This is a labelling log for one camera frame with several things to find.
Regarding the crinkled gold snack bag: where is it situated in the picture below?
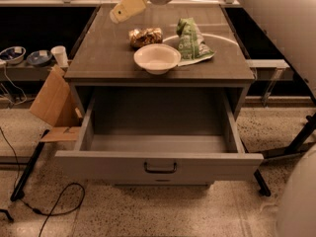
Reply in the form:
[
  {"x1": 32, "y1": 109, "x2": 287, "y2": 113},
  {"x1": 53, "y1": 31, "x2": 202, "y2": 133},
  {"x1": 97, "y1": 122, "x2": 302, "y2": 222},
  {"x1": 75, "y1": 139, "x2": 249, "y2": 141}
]
[{"x1": 128, "y1": 28, "x2": 163, "y2": 48}]

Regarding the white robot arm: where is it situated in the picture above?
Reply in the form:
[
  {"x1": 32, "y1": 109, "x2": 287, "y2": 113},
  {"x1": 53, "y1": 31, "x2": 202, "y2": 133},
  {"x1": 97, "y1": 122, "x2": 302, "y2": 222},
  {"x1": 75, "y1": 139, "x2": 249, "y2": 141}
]
[{"x1": 110, "y1": 0, "x2": 316, "y2": 237}]

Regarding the grey drawer cabinet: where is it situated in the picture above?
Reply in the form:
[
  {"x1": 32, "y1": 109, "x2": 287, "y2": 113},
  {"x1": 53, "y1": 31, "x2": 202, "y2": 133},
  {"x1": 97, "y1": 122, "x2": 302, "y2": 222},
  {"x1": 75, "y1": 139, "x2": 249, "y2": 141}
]
[{"x1": 65, "y1": 3, "x2": 254, "y2": 114}]

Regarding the open grey top drawer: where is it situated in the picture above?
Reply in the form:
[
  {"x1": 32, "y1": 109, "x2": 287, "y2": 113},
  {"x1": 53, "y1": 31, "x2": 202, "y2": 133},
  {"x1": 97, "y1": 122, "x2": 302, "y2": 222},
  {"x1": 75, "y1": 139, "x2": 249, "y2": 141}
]
[{"x1": 55, "y1": 87, "x2": 263, "y2": 186}]

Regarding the white bowl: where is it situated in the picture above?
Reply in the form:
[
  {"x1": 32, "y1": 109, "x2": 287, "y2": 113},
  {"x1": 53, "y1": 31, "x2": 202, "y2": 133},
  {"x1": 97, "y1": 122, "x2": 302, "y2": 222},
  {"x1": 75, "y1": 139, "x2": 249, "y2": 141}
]
[{"x1": 133, "y1": 43, "x2": 181, "y2": 75}]

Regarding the green chip bag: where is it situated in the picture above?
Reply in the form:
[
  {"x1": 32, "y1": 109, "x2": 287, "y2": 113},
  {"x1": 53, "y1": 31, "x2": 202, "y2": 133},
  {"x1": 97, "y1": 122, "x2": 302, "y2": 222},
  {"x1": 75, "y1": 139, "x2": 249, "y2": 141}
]
[{"x1": 176, "y1": 18, "x2": 214, "y2": 66}]

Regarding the white paper cup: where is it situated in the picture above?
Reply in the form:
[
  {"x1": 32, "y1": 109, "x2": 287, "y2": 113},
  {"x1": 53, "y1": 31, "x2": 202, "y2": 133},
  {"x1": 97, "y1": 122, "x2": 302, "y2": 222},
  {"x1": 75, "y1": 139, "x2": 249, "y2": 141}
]
[{"x1": 51, "y1": 45, "x2": 68, "y2": 68}]

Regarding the blue bowl right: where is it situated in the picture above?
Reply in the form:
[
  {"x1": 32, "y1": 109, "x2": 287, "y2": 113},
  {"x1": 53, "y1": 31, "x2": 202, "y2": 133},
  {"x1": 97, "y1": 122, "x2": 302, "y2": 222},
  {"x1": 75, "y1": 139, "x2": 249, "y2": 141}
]
[{"x1": 27, "y1": 50, "x2": 52, "y2": 66}]

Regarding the blue bowl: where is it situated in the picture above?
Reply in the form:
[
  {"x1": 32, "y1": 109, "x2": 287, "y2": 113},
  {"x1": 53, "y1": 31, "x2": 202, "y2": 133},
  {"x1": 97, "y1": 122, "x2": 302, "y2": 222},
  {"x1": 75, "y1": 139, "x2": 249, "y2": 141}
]
[
  {"x1": 0, "y1": 46, "x2": 26, "y2": 65},
  {"x1": 27, "y1": 50, "x2": 52, "y2": 66}
]

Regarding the brown cardboard box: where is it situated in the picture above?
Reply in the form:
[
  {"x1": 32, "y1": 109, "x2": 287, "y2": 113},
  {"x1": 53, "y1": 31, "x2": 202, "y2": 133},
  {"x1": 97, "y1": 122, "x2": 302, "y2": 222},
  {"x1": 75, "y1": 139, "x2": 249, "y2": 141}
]
[{"x1": 30, "y1": 65, "x2": 81, "y2": 142}]

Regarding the blue bowl left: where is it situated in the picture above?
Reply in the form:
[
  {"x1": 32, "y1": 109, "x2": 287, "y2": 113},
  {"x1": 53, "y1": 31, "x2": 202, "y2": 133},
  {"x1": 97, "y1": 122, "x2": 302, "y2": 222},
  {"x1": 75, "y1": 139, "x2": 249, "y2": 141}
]
[{"x1": 0, "y1": 46, "x2": 26, "y2": 65}]

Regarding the black stand leg left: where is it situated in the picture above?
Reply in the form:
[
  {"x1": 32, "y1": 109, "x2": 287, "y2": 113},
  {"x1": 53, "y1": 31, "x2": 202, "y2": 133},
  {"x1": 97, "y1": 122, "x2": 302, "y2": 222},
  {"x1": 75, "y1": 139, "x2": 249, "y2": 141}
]
[{"x1": 10, "y1": 141, "x2": 44, "y2": 201}]

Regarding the black drawer handle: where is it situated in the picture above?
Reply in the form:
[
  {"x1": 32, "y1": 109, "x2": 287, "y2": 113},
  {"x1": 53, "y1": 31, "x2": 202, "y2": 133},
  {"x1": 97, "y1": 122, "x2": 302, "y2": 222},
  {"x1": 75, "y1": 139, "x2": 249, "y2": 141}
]
[{"x1": 143, "y1": 162, "x2": 178, "y2": 175}]

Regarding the black stand frame right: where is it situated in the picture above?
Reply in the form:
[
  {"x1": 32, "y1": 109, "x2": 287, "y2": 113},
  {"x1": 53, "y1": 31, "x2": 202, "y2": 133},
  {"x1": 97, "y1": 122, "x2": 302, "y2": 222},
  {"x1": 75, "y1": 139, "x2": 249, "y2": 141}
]
[{"x1": 254, "y1": 113, "x2": 316, "y2": 197}]

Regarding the black floor cable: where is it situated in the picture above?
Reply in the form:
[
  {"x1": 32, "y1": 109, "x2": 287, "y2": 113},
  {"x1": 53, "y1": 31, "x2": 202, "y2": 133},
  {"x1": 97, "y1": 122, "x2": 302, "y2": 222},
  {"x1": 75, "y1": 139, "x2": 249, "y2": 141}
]
[{"x1": 0, "y1": 125, "x2": 86, "y2": 237}]

